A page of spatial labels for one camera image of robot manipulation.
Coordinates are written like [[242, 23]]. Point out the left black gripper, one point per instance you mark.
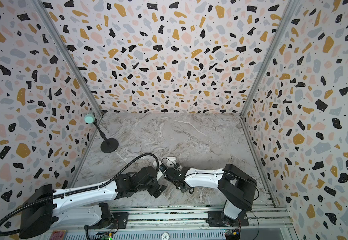
[[156, 191]]

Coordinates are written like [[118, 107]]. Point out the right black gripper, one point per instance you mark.
[[168, 173]]

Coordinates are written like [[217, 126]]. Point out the white earbud charging case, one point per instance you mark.
[[156, 164]]

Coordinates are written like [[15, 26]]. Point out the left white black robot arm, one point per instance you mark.
[[52, 209]]

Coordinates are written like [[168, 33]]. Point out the mint green microphone on stand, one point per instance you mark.
[[108, 145]]

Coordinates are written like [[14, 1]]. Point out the poker chip 500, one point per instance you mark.
[[165, 236]]

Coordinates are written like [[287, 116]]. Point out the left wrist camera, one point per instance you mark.
[[161, 172]]

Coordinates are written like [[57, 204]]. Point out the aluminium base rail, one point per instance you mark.
[[192, 223]]

